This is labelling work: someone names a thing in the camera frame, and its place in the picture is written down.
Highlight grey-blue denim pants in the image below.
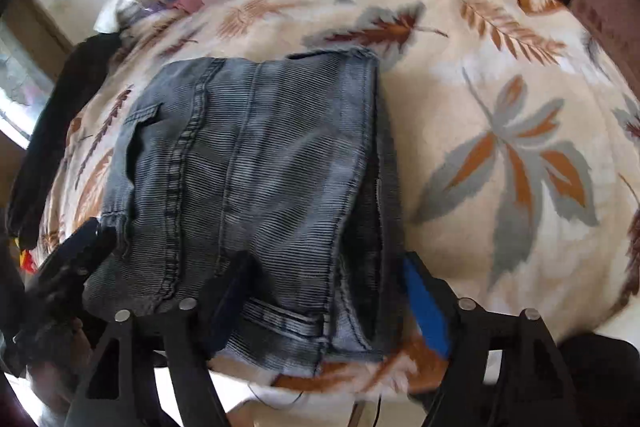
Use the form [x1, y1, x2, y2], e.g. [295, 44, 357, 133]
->
[84, 49, 404, 377]

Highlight person's left hand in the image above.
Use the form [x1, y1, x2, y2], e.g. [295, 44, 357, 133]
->
[27, 319, 92, 415]

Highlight black garment on left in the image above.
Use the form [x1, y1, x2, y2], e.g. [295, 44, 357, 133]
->
[6, 32, 122, 251]

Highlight leaf-pattern fleece blanket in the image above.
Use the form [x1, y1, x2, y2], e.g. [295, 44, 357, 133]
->
[35, 0, 639, 395]

